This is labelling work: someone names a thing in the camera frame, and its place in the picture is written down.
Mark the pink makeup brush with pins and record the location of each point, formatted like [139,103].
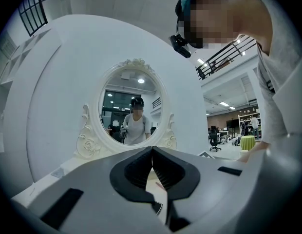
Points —
[158,184]

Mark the black grid window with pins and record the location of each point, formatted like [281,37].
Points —
[34,8]

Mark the clear sticker sheet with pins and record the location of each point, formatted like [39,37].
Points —
[58,172]

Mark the black head-mounted camera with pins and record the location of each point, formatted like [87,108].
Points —
[181,45]

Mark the oval white-framed mirror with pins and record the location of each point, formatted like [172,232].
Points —
[92,140]

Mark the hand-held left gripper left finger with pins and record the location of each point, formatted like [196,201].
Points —
[92,191]

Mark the white shelf unit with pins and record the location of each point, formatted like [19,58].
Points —
[9,69]

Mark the yellow-green round table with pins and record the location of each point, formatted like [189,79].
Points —
[247,142]

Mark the black picture frame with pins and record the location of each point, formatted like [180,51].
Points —
[205,154]

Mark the black square compact case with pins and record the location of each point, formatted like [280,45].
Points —
[157,207]

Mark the black metal railing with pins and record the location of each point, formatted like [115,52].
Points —
[235,46]

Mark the black office chair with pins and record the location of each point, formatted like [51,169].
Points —
[215,140]

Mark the person's grey top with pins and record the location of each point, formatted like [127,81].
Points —
[282,82]

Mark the person's head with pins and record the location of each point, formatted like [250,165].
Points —
[251,13]

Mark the white ornate vanity table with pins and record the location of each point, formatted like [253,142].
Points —
[43,186]

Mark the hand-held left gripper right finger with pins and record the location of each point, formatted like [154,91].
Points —
[214,184]

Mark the person's right forearm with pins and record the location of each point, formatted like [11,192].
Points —
[255,151]

